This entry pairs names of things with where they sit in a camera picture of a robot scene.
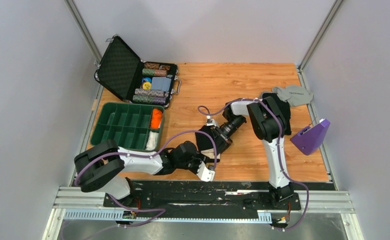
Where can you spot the aluminium frame rails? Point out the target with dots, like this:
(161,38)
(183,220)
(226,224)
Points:
(72,204)

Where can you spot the blue card box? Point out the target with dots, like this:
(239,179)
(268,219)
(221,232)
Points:
(161,83)

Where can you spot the lower poker chip row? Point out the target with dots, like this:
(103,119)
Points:
(151,96)

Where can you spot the yellow poker chip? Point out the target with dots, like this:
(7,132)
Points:
(146,85)

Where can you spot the black underwear white waistband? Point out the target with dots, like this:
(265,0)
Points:
(204,144)

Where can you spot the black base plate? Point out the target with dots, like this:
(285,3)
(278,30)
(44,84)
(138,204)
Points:
(195,199)

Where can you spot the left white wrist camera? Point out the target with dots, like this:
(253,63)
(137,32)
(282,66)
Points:
(204,173)

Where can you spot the poker chip row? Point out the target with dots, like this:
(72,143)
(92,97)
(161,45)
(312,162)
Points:
(154,72)
(151,96)

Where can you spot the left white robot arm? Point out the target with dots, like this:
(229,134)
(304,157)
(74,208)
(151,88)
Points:
(98,168)

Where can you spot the green compartment tray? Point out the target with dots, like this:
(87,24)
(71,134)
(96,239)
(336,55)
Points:
(126,124)

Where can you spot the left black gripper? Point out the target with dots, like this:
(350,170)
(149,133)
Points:
(200,157)

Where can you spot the black garment on table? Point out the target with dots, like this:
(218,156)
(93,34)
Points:
(284,108)

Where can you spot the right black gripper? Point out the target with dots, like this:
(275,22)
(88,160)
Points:
(224,141)

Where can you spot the orange object in tray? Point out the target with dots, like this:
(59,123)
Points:
(156,118)

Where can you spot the white object in tray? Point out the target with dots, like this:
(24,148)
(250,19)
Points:
(152,142)

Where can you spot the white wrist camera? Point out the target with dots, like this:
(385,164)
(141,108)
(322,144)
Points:
(204,173)
(211,122)

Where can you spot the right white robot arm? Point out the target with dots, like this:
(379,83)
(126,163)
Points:
(269,124)

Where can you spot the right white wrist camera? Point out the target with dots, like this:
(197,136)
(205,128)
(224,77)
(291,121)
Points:
(211,122)

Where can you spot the black poker chip case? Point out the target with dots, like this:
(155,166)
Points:
(120,71)

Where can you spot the purple plastic object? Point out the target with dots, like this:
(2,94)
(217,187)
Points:
(309,139)

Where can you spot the upper poker chip row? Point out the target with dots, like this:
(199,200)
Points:
(154,72)

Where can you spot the grey garment on table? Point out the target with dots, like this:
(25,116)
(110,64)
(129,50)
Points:
(294,95)

